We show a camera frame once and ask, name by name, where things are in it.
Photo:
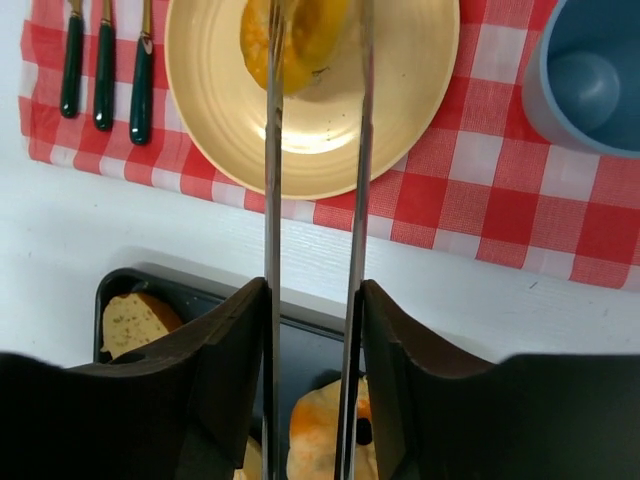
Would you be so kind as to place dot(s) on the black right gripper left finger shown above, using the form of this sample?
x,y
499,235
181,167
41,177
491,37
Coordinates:
x,y
177,408

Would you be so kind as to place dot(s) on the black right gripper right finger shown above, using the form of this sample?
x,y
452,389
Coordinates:
x,y
439,412

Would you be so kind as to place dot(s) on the metal serving tongs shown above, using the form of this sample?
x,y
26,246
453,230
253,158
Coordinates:
x,y
346,431

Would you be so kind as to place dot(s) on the orange glazed donut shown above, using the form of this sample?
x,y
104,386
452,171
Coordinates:
x,y
313,30

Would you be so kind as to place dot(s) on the flat brown bread slice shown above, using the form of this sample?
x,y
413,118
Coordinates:
x,y
134,320

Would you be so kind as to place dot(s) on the small orange round bun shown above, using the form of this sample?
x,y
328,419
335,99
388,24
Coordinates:
x,y
252,463

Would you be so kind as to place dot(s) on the twisted orange white bun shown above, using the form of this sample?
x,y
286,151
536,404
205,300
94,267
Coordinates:
x,y
313,435

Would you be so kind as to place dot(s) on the black baking tray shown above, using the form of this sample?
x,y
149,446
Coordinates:
x,y
310,356

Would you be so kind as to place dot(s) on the red white checkered cloth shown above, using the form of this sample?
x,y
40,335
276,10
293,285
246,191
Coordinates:
x,y
479,183

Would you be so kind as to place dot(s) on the blue cup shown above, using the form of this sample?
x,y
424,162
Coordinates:
x,y
581,85

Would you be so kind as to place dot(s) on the beige round plate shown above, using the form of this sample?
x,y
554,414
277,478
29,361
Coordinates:
x,y
224,110

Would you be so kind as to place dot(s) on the gold spoon green handle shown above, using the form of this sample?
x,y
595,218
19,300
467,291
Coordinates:
x,y
140,122

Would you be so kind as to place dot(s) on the gold fork green handle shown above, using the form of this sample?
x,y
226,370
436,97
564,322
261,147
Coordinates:
x,y
103,105

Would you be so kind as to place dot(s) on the gold knife green handle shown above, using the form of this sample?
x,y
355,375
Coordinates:
x,y
72,71

